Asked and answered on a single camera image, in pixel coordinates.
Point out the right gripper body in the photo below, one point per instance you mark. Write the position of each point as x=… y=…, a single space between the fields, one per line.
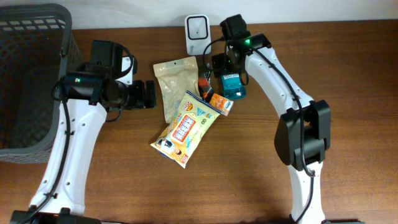
x=220 y=62

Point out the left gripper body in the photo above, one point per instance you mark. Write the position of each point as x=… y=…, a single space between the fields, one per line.
x=138 y=94

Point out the beige kraft paper pouch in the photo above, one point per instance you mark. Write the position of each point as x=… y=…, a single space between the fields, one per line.
x=175 y=78

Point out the black and red snack packet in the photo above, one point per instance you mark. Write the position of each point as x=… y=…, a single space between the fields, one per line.
x=204 y=85

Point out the yellow wet wipes pack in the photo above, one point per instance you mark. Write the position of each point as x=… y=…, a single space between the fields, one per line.
x=190 y=123

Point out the blue mouthwash bottle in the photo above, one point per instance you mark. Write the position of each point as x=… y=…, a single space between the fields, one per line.
x=233 y=89

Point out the orange tissue pack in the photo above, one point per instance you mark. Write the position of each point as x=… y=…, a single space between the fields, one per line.
x=221 y=103

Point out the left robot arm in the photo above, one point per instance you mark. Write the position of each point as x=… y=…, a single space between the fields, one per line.
x=86 y=94

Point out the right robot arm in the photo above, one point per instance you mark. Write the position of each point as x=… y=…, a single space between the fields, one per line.
x=304 y=128

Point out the white barcode scanner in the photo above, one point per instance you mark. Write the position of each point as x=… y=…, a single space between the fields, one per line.
x=197 y=33

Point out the dark grey plastic basket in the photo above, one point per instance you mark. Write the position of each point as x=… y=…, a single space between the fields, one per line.
x=37 y=48

